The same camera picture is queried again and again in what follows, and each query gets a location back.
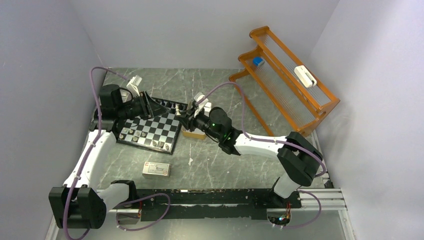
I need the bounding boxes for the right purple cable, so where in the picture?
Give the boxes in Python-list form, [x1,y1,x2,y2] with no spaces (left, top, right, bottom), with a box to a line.
[197,81,327,230]

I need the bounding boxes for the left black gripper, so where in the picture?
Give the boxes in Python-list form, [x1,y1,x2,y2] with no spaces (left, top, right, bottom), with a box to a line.
[116,90,170,121]

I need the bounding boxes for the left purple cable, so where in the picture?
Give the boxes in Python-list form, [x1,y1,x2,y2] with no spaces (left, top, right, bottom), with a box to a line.
[62,66,171,240]

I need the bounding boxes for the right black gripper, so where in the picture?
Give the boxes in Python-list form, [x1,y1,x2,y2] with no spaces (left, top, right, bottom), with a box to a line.
[175,106,222,141]

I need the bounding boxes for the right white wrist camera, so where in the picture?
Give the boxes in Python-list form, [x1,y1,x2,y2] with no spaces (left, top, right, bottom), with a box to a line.
[194,92,212,117]

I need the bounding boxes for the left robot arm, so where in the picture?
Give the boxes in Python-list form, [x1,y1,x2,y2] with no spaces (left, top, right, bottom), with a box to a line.
[48,84,168,229]

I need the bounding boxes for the blue small block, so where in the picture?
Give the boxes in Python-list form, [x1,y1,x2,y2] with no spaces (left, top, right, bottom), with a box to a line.
[252,56,265,67]

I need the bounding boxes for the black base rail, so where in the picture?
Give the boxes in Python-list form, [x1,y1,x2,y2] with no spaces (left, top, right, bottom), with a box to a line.
[112,188,302,221]

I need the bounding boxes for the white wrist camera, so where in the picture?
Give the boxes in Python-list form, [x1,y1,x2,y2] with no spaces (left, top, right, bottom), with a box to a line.
[126,75,143,97]
[194,92,212,117]

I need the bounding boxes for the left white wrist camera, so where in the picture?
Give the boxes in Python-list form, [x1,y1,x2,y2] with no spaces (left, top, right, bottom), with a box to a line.
[126,75,143,97]

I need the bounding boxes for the small printed card box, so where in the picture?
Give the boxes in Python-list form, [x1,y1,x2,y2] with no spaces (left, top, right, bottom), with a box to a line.
[142,161,171,177]

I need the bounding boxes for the white plastic device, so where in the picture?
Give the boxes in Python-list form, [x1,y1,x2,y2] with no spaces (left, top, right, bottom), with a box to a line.
[294,65,317,88]

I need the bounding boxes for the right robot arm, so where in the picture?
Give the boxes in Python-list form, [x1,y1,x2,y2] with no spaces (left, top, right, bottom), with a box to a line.
[176,107,324,207]

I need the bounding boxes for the orange wooden rack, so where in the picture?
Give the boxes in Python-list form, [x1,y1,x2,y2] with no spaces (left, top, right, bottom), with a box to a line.
[229,26,340,137]

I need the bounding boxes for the purple cable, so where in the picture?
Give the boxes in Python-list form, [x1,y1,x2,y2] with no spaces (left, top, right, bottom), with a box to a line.
[197,81,327,230]
[62,66,171,240]

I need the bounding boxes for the black white chess board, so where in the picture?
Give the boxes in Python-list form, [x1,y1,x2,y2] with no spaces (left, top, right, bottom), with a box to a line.
[116,97,188,155]

